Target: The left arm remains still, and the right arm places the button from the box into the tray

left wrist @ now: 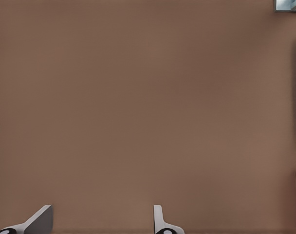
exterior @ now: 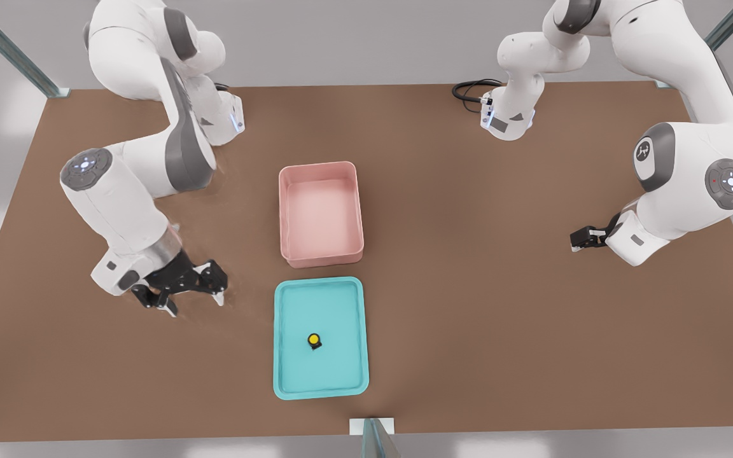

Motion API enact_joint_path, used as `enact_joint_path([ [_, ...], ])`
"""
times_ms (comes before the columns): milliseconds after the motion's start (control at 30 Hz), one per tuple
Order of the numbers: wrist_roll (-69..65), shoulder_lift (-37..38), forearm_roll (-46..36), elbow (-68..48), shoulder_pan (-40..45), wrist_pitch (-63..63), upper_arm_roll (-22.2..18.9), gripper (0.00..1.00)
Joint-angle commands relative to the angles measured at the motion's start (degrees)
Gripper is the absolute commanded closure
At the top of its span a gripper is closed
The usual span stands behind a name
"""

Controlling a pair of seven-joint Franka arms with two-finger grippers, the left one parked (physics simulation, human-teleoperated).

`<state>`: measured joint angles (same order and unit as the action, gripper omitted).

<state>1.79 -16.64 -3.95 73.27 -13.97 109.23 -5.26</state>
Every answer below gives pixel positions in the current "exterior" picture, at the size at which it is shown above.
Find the yellow button on black base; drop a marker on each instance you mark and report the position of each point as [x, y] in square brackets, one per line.
[314, 340]

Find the pink rectangular box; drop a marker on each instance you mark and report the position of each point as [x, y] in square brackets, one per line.
[321, 213]

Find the pale blue-green tray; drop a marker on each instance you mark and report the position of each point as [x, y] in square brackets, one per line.
[322, 375]

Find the silver frame post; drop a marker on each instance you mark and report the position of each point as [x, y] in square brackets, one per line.
[732, 22]
[10, 48]
[376, 439]

